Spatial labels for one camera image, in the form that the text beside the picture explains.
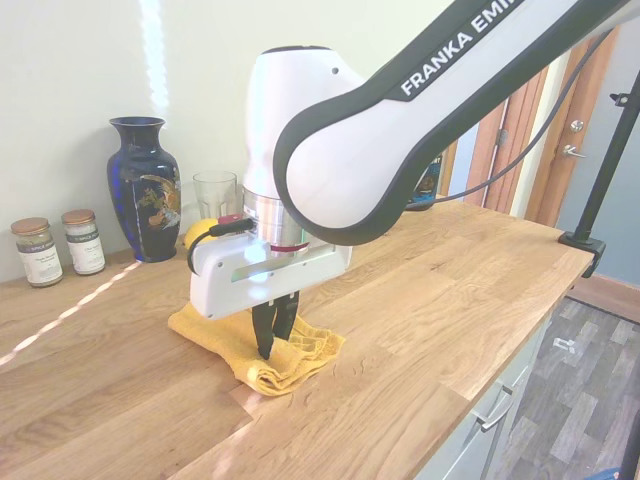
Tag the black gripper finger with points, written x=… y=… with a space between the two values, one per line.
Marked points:
x=264 y=332
x=287 y=317

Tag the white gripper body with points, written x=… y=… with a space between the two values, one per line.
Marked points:
x=235 y=280

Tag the yellow cloth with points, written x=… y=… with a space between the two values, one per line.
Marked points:
x=225 y=340

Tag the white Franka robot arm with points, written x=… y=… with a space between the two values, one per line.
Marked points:
x=350 y=175

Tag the white cabinet under wooden counter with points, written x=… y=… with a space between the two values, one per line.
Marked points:
x=475 y=450

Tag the yellow lemon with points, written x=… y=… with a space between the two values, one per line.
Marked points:
x=197 y=232

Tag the clear drinking glass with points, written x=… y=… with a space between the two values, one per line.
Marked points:
x=215 y=195

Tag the dark blue painted vase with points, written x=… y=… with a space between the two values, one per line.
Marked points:
x=140 y=200

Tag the glass spice jar copper lid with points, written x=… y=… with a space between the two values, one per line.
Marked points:
x=39 y=255
x=84 y=245

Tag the dark printed container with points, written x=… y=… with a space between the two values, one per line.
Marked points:
x=427 y=187

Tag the small white plastic piece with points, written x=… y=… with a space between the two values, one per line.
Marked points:
x=565 y=344

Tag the wooden door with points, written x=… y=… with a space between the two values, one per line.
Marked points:
x=555 y=190

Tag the metal door lever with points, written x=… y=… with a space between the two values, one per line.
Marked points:
x=571 y=151

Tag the round metal deadbolt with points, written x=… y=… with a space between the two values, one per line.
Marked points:
x=577 y=125

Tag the black camera stand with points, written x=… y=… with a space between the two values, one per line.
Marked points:
x=609 y=165

